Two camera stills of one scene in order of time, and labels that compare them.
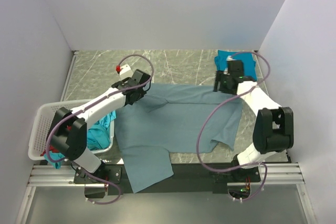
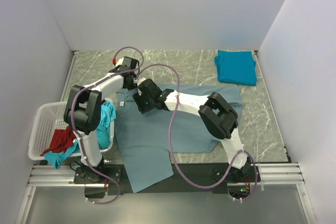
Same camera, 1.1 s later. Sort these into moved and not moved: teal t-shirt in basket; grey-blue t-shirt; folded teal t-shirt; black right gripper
Moved: black right gripper
Not moved: teal t-shirt in basket; folded teal t-shirt; grey-blue t-shirt
